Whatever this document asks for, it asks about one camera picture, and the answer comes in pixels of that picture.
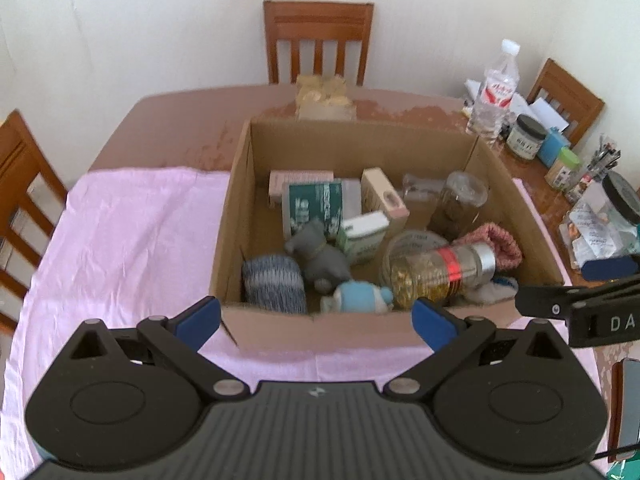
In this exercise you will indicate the grey mouse toy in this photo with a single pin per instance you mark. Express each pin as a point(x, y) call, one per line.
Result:
point(320, 255)

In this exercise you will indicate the pink knitted sleeve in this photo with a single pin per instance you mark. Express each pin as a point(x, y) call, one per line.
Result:
point(500, 242)

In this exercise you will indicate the green lid jar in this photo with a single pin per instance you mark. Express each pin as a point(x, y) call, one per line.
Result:
point(562, 170)

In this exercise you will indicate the yellow paper bag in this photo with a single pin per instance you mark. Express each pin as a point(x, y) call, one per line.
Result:
point(322, 95)

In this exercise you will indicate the pen holder with pens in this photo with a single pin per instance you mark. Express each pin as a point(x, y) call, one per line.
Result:
point(595, 165)

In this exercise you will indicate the large clear jar black lid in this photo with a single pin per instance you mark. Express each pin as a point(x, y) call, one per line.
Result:
point(605, 220)

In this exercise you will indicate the small glass jar black lid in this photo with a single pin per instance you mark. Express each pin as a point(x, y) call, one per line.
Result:
point(525, 142)

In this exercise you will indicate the beige carton box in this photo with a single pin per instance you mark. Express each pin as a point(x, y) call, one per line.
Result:
point(380, 192)

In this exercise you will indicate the clear cookie jar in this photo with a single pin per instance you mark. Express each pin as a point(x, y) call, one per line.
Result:
point(457, 205)

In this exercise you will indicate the dark phone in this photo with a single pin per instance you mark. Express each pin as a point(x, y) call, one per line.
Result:
point(627, 410)

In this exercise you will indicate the pink carton box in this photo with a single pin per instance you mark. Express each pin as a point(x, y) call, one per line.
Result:
point(300, 177)

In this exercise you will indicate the clear tape roll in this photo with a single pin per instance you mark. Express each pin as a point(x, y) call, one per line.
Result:
point(415, 240)

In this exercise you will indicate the blue container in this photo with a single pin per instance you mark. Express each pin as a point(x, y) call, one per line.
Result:
point(552, 147)

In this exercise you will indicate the bottle of golden capsules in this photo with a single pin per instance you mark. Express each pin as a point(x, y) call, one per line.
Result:
point(435, 275)

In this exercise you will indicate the green tissue packet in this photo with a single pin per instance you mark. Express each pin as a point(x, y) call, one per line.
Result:
point(362, 240)

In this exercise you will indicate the clear plastic cup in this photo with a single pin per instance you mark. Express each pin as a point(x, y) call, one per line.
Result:
point(422, 187)

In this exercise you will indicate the wooden chair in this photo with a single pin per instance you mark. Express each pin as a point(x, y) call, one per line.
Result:
point(20, 160)
point(320, 15)
point(565, 90)

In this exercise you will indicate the blue toy figure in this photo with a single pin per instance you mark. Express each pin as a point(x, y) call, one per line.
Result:
point(355, 297)

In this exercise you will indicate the clear water bottle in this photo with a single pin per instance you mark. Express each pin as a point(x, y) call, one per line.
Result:
point(495, 95)

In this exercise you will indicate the cardboard box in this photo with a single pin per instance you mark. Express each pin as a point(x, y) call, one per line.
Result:
point(325, 332)

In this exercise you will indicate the blue-grey knitted sleeve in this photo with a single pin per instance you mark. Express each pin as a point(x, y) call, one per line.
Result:
point(272, 282)

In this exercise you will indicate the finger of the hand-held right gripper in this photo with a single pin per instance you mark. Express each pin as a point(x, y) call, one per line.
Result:
point(607, 269)
point(545, 300)

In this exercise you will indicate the white plastic bottle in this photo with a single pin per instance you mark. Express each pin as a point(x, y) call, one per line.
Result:
point(310, 205)

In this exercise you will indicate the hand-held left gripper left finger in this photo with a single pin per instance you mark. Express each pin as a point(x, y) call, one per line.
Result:
point(200, 322)

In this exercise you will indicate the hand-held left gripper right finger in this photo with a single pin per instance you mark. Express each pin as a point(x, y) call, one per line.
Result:
point(435, 325)

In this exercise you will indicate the pink tablecloth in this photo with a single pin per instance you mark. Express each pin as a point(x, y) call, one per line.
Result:
point(125, 240)

